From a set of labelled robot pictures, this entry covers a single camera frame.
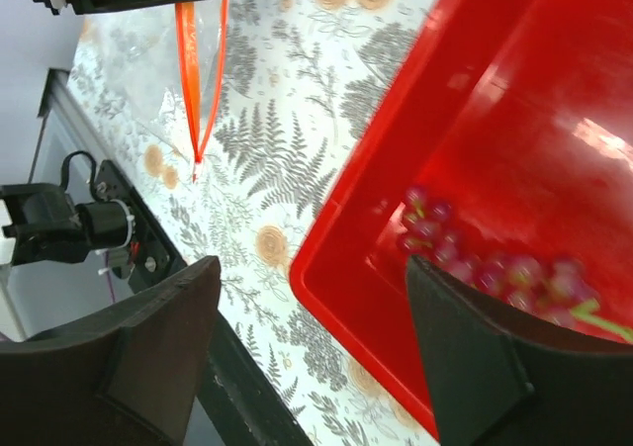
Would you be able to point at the clear zip top bag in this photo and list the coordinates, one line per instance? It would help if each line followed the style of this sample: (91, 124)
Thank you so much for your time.
(163, 66)

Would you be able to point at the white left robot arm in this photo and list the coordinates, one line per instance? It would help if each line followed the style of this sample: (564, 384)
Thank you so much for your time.
(41, 223)

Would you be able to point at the red grape bunch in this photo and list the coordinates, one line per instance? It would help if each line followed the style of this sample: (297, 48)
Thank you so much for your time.
(556, 291)

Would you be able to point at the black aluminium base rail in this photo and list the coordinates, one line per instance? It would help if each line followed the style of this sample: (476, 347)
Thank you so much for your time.
(236, 404)

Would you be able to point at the floral patterned table mat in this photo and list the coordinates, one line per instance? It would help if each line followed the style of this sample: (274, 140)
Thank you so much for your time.
(302, 81)

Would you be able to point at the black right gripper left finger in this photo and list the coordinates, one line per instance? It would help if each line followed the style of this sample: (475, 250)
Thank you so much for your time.
(99, 367)

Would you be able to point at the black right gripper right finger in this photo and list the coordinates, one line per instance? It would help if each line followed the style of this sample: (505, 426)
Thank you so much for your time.
(500, 376)

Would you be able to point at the red plastic tray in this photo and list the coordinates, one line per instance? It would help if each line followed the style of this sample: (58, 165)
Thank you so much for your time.
(518, 113)

